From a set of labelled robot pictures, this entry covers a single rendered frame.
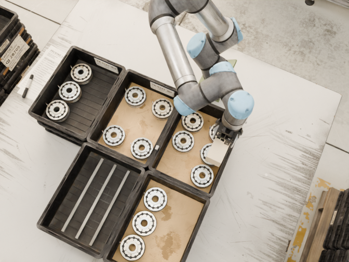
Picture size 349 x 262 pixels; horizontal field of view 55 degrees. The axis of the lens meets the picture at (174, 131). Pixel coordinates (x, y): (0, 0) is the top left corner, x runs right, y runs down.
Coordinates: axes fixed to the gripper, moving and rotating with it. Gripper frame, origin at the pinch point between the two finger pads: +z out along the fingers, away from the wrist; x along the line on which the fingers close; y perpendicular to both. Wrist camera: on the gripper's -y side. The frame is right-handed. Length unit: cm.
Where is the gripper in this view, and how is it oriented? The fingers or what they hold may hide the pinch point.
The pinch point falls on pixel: (225, 134)
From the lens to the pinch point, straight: 132.4
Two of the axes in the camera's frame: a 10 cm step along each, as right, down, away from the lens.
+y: -4.4, 8.4, -3.1
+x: 9.0, 4.2, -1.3
